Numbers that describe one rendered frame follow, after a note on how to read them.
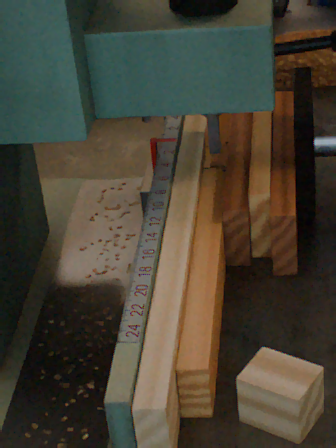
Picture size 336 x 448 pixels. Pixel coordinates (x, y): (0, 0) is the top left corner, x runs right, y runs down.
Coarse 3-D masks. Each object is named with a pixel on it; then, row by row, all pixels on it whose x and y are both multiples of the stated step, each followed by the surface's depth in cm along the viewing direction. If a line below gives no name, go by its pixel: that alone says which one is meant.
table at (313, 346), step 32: (320, 96) 96; (320, 160) 86; (320, 192) 81; (320, 224) 77; (320, 256) 74; (224, 288) 72; (256, 288) 71; (288, 288) 71; (320, 288) 70; (224, 320) 68; (256, 320) 68; (288, 320) 68; (320, 320) 67; (224, 352) 66; (256, 352) 65; (288, 352) 65; (320, 352) 65; (224, 384) 63; (224, 416) 61; (320, 416) 60
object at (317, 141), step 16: (304, 80) 77; (304, 96) 75; (304, 112) 73; (304, 128) 73; (320, 128) 77; (304, 144) 73; (320, 144) 77; (304, 160) 74; (304, 176) 75; (304, 192) 76; (304, 208) 77
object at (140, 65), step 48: (144, 0) 75; (240, 0) 73; (96, 48) 71; (144, 48) 71; (192, 48) 71; (240, 48) 70; (96, 96) 73; (144, 96) 73; (192, 96) 73; (240, 96) 72
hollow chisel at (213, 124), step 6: (210, 120) 77; (216, 120) 77; (210, 126) 77; (216, 126) 77; (210, 132) 78; (216, 132) 78; (210, 138) 78; (216, 138) 78; (210, 144) 78; (216, 144) 78; (210, 150) 79; (216, 150) 79
